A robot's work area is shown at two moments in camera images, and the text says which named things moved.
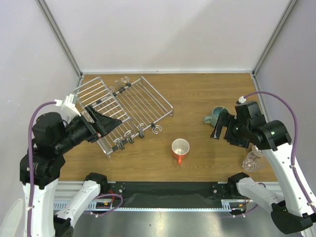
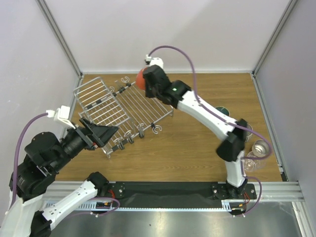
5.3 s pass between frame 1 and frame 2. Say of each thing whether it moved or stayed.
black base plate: stayed
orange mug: moved
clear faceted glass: stayed
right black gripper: moved
